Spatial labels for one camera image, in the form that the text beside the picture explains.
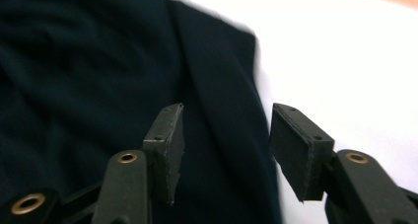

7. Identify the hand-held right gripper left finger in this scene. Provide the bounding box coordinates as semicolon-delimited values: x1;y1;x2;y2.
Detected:
142;102;185;205

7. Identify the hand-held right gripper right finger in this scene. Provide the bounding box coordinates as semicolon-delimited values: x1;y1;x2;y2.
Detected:
269;103;336;203

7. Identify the black knit vest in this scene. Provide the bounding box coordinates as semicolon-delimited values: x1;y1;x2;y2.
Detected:
0;0;284;224

